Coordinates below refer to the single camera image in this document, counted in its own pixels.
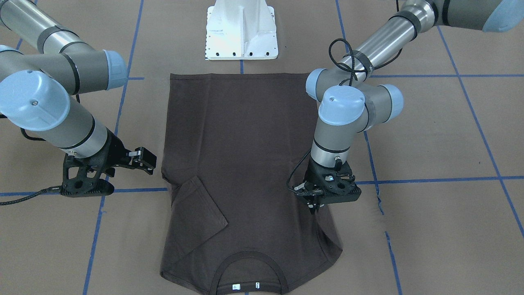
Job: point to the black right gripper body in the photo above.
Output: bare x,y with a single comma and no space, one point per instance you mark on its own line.
114,150

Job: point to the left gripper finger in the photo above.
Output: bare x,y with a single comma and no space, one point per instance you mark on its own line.
314,203

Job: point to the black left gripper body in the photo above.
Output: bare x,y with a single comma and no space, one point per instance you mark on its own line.
313,203

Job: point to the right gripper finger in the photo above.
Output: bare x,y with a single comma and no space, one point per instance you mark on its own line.
110,172
143,159

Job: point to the brown t-shirt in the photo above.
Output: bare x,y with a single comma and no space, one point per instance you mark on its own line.
231,141

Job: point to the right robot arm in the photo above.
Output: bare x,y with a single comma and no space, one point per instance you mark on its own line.
38,90

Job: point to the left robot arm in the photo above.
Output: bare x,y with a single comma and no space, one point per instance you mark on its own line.
347,106

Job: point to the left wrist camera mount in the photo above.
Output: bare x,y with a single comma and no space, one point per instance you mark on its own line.
339,188

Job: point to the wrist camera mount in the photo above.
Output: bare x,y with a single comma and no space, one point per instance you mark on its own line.
82,178
339,188

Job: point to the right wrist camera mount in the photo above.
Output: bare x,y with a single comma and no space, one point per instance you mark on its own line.
82,178

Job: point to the white pedestal column base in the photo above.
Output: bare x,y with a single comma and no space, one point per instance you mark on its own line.
241,30

